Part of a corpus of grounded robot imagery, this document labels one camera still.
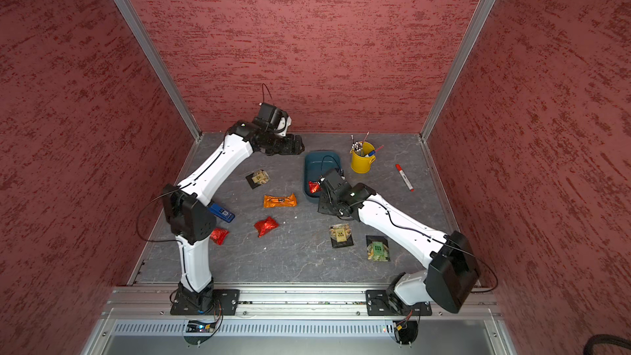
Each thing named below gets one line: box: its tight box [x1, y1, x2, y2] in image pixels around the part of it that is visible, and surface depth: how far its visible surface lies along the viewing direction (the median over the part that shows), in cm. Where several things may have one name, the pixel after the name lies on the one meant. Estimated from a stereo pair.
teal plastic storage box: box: [303, 150, 342, 203], surface depth 106 cm
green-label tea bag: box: [365, 235, 391, 263], surface depth 87 cm
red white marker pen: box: [395, 163, 415, 193], surface depth 105 cm
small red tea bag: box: [308, 180, 323, 194], surface depth 100 cm
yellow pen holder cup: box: [350, 140, 377, 175], surface depth 102 cm
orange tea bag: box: [262, 193, 298, 208], surface depth 97 cm
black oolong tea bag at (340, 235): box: [328, 223, 355, 249], surface depth 89 cm
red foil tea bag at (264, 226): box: [253, 216, 280, 238], surface depth 90 cm
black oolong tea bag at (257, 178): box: [244, 169, 272, 190], surface depth 105 cm
